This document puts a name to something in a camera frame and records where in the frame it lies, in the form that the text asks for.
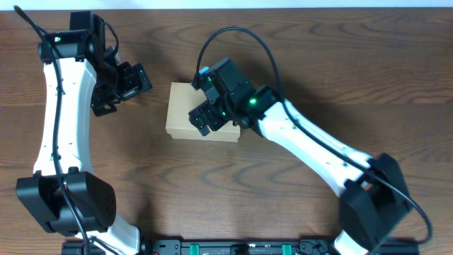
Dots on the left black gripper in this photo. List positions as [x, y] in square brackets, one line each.
[134, 78]

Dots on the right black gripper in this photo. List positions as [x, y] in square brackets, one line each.
[204, 111]

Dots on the brown cardboard box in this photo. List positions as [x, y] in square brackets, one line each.
[183, 98]

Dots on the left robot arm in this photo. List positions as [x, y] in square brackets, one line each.
[84, 78]

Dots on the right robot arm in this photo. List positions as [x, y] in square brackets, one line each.
[372, 191]

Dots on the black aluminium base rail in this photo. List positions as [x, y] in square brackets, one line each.
[243, 247]

